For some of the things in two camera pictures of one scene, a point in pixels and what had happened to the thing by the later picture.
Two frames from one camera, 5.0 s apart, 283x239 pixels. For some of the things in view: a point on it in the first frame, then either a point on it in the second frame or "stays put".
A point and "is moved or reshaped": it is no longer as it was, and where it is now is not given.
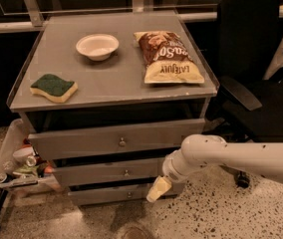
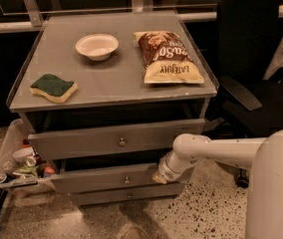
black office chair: x=259 y=108 stays put
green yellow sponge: x=54 y=88 stays put
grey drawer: x=108 y=170 is moved or reshaped
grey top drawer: x=113 y=138 stays put
